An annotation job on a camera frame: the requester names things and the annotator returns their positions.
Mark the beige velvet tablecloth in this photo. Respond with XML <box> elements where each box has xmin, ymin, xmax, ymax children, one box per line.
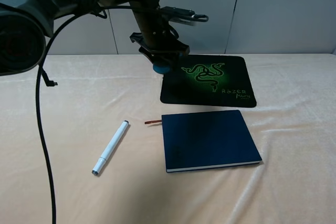
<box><xmin>0</xmin><ymin>53</ymin><xmax>336</xmax><ymax>224</ymax></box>

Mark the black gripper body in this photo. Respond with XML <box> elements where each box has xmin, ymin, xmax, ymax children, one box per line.
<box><xmin>130</xmin><ymin>3</ymin><xmax>190</xmax><ymax>56</ymax></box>

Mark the blue and black computer mouse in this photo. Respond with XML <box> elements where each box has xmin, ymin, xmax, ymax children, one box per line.
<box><xmin>153</xmin><ymin>62</ymin><xmax>172</xmax><ymax>74</ymax></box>

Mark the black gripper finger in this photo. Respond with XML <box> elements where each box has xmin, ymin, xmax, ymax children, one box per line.
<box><xmin>168</xmin><ymin>52</ymin><xmax>184</xmax><ymax>70</ymax></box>
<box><xmin>139</xmin><ymin>47</ymin><xmax>155</xmax><ymax>64</ymax></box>

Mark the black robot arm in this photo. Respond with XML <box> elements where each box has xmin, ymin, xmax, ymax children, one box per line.
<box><xmin>1</xmin><ymin>0</ymin><xmax>196</xmax><ymax>75</ymax></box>

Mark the brown notebook ribbon bookmark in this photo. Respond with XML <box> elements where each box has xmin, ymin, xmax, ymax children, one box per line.
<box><xmin>144</xmin><ymin>120</ymin><xmax>162</xmax><ymax>125</ymax></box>

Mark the black braided cable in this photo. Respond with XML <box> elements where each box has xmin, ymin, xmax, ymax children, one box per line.
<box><xmin>36</xmin><ymin>3</ymin><xmax>137</xmax><ymax>224</ymax></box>

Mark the white marker pen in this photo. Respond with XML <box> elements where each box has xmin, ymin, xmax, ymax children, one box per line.
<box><xmin>91</xmin><ymin>120</ymin><xmax>129</xmax><ymax>176</ymax></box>

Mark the black green Razer mouse pad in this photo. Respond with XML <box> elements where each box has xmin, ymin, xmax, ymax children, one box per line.
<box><xmin>160</xmin><ymin>55</ymin><xmax>257</xmax><ymax>108</ymax></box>

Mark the dark blue notebook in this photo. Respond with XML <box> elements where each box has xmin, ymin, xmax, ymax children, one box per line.
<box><xmin>162</xmin><ymin>110</ymin><xmax>262</xmax><ymax>173</ymax></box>

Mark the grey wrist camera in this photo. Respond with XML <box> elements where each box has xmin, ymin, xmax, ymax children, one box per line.
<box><xmin>159</xmin><ymin>6</ymin><xmax>209</xmax><ymax>26</ymax></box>

